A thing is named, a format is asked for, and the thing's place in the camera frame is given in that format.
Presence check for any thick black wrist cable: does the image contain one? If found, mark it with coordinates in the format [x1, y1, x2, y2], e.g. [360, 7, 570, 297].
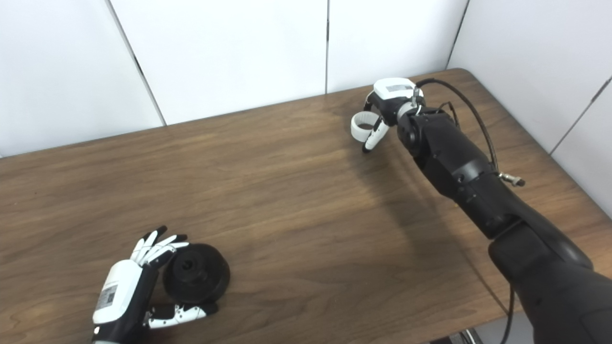
[415, 78, 525, 187]

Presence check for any thin wire with yellow connector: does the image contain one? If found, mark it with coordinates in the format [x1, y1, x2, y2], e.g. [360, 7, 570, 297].
[437, 101, 460, 130]

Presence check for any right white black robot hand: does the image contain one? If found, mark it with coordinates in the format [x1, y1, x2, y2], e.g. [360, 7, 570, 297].
[362, 77, 426, 154]

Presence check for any round black plastic part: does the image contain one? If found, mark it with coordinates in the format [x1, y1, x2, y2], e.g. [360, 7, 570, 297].
[163, 243, 231, 304]

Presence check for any white toothed plastic ring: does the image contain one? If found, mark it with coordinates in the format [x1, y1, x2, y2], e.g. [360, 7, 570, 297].
[350, 111, 383, 143]

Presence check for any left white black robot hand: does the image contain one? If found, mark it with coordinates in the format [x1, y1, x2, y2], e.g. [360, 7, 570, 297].
[92, 226, 219, 344]

